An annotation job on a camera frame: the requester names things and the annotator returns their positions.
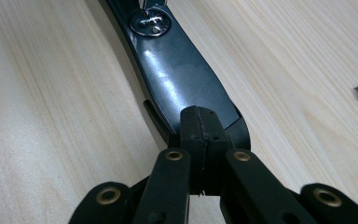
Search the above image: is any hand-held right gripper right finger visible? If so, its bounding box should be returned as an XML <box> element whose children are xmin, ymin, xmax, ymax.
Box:
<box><xmin>201</xmin><ymin>105</ymin><xmax>235</xmax><ymax>197</ymax></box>

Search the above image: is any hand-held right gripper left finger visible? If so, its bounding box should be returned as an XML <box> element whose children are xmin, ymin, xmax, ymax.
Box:
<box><xmin>179</xmin><ymin>105</ymin><xmax>205</xmax><ymax>196</ymax></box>

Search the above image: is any black stapler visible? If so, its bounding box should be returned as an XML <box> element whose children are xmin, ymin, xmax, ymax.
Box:
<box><xmin>104</xmin><ymin>0</ymin><xmax>252</xmax><ymax>151</ymax></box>

